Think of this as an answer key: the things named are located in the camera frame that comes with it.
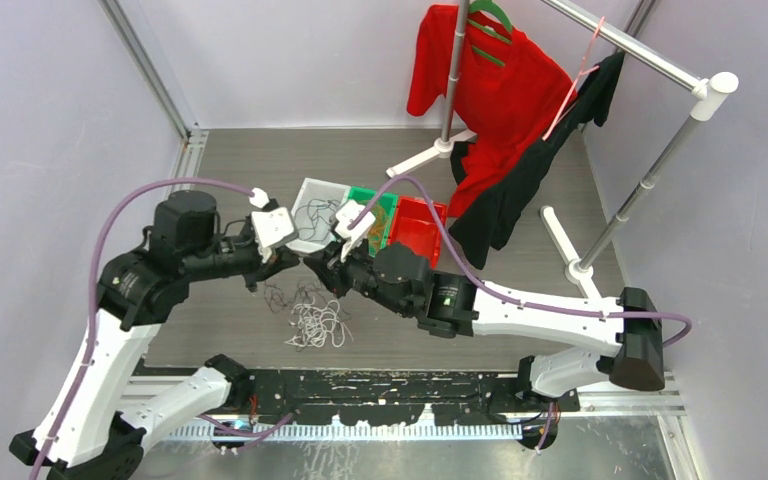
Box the pink clothes hanger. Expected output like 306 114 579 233
541 16 605 141

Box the red plastic bin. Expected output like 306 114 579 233
388 196 442 267

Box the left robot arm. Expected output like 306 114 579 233
9 190 299 479

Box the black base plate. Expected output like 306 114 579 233
212 369 549 427

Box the aluminium frame rail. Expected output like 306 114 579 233
84 370 687 444

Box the white thin cable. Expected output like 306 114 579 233
283 299 353 350

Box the red t-shirt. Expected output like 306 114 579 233
406 3 581 213

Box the green clothes hanger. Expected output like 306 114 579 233
467 0 514 45

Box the orange cable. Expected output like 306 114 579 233
365 201 393 253
364 201 393 256

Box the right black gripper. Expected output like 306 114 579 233
304 230 413 318

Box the green plastic bin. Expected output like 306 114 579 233
348 186 398 257

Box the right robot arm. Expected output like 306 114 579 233
304 242 666 411

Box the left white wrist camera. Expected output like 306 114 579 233
250 207 298 264

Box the black t-shirt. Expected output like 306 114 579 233
448 51 626 269

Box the white plastic bin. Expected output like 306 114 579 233
287 178 350 255

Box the metal clothes rack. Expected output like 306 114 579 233
385 0 740 286

